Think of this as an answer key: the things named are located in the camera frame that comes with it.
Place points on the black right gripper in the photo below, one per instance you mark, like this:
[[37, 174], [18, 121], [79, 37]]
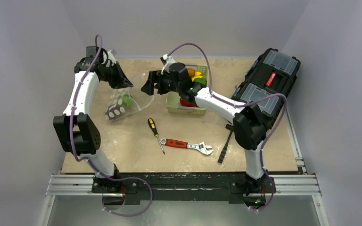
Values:
[[158, 82]]

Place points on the red handled adjustable wrench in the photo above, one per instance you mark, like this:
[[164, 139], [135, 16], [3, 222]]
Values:
[[201, 147]]

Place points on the yellow banana bunch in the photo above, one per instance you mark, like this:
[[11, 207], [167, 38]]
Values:
[[197, 75]]

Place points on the black plastic toolbox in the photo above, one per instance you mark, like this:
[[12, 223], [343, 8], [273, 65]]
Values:
[[272, 72]]

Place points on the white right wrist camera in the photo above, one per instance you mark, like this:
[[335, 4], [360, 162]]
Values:
[[167, 62]]

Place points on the dark red purple fruit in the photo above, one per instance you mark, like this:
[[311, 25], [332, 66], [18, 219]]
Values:
[[115, 112]]

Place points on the clear dotted zip top bag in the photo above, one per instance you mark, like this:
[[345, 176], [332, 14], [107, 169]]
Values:
[[141, 100]]

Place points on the light green plastic basket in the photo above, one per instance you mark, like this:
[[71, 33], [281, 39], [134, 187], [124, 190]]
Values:
[[173, 100]]

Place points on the yellow black screwdriver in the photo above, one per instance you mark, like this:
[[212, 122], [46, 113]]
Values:
[[153, 127]]

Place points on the black hammer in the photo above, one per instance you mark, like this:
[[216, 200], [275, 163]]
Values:
[[225, 147]]

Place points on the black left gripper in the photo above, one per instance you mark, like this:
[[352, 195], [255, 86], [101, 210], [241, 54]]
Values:
[[121, 81]]

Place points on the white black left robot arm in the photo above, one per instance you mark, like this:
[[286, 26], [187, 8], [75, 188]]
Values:
[[75, 129]]

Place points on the green striped watermelon toy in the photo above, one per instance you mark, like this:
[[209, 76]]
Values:
[[126, 101]]

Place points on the brown kiwi fruit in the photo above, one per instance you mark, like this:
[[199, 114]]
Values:
[[191, 72]]

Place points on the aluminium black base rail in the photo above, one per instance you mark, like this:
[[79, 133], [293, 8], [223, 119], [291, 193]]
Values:
[[231, 187]]

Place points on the green bell pepper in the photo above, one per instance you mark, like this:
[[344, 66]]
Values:
[[201, 81]]

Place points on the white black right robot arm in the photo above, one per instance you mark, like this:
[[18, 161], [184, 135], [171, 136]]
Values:
[[250, 127]]

